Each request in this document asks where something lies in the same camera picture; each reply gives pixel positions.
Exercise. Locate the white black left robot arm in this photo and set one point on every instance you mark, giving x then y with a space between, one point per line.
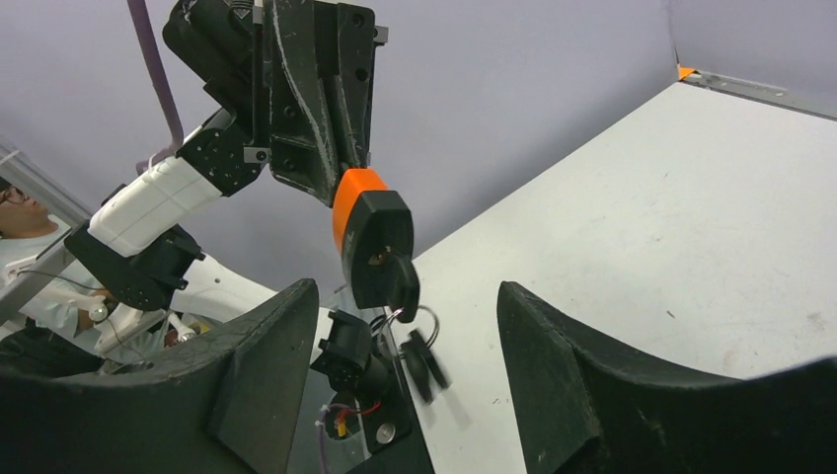
135 244

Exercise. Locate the aluminium rail frame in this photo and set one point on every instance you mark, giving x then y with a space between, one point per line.
27 228

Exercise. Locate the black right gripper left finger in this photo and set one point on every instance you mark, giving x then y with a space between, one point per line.
226 401

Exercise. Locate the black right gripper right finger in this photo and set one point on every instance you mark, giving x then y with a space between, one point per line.
585 402

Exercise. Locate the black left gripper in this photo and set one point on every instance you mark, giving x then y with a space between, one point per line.
314 65

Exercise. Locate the orange padlock with keys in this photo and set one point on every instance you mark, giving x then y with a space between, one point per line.
375 236

